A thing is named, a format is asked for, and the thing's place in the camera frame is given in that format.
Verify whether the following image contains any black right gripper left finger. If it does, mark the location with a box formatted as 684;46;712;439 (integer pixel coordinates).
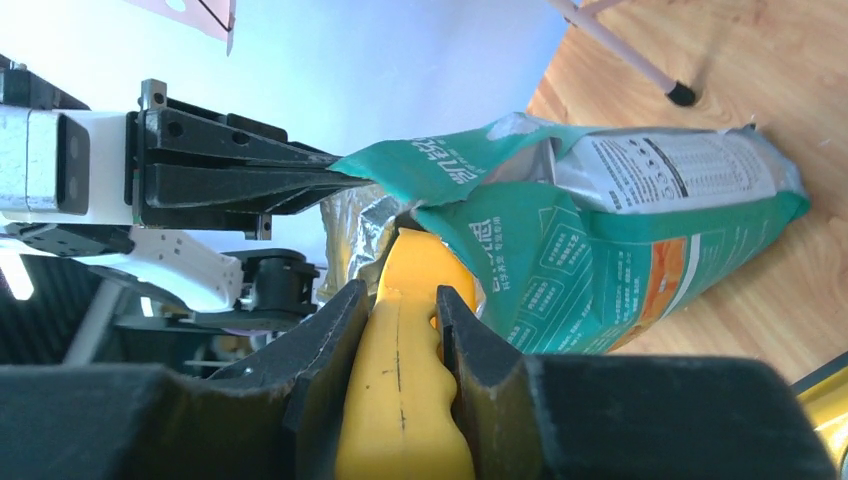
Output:
1;280;369;479

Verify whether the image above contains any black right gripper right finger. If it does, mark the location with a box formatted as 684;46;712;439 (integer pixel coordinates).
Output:
437;286;838;479

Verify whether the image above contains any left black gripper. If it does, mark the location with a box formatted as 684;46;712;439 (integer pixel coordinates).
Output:
124;78;371;239

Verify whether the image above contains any yellow plastic scoop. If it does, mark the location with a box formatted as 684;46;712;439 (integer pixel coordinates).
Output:
334;228;477;479

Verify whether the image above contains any green pet food bag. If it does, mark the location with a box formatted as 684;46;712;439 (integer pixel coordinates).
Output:
319;113;810;353

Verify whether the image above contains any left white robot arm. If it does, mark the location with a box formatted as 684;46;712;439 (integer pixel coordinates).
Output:
1;68;360;331

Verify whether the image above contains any pink music stand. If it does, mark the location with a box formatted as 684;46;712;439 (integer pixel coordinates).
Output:
129;0;698;107

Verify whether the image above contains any yellow double bowl feeder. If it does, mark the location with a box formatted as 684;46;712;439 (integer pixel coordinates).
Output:
792;352;847;479

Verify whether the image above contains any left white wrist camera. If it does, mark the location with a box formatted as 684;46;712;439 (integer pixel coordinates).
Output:
1;105;132;226

